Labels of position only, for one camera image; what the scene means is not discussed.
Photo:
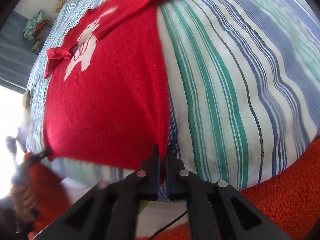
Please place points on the red sweater with white rabbit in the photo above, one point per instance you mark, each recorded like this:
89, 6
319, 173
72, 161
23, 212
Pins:
107, 102

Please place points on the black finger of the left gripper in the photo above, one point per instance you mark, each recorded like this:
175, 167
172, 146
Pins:
21, 172

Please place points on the person's left hand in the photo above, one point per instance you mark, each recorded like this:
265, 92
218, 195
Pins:
24, 200

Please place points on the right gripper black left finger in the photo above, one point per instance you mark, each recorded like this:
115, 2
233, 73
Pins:
110, 212

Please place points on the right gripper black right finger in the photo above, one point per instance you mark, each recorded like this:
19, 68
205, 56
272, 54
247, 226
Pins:
216, 210

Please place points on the blue green striped bedspread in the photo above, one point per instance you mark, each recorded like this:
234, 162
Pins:
243, 83

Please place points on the teal blue curtain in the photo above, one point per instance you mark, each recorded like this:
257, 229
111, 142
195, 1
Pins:
17, 60

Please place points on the pile of colourful clothes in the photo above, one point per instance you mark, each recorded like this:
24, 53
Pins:
37, 30

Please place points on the orange red fuzzy sleeve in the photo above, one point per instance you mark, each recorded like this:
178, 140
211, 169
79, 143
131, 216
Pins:
290, 199

